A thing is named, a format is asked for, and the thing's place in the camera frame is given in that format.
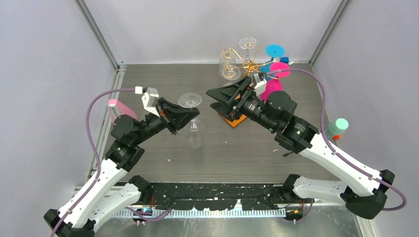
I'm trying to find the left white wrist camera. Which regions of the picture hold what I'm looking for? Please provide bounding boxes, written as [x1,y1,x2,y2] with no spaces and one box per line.
[134,86,160,117]

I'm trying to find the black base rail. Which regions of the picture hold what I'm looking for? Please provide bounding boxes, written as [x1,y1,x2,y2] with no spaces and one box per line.
[129,175,315,212]

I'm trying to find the mint green bottle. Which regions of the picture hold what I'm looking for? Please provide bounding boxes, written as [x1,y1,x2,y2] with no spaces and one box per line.
[325,118,349,140]

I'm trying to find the gold wire wine glass rack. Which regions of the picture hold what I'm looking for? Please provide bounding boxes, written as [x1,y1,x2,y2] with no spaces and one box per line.
[228,48,287,78]

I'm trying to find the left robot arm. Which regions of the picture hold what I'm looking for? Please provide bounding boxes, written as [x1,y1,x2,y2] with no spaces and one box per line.
[44,98,200,237]

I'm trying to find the orange wooden rack base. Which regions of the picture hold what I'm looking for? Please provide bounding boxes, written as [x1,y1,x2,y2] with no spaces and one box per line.
[217,113,247,128]

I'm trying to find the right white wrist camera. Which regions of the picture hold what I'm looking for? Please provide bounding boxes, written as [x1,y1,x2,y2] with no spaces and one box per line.
[252,73,267,96]

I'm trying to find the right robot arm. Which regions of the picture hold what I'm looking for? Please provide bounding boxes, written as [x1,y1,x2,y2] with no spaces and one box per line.
[207,77,395,219]

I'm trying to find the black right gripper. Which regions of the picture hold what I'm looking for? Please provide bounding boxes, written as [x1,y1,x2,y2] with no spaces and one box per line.
[206,76,278,132]

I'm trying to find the pink wine glass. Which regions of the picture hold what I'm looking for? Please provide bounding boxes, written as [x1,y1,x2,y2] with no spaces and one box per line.
[260,62,290,101]

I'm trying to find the clear wine glass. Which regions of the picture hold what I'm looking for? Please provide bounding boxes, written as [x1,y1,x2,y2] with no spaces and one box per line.
[178,93,204,149]
[220,64,242,80]

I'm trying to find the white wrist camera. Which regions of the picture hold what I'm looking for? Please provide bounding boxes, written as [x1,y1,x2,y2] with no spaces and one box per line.
[134,86,160,117]
[252,73,267,96]

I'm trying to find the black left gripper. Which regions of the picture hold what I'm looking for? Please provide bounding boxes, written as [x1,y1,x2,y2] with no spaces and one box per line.
[132,97,199,145]

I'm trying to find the blue cube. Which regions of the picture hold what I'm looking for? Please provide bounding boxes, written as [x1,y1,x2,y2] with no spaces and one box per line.
[280,57,290,64]

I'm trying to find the blue wine glass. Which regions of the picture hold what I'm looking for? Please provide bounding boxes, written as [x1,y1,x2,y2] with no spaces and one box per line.
[260,44,285,73]

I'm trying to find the pink wedge stand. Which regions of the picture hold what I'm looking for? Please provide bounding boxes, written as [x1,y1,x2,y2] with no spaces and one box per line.
[107,99,137,124]

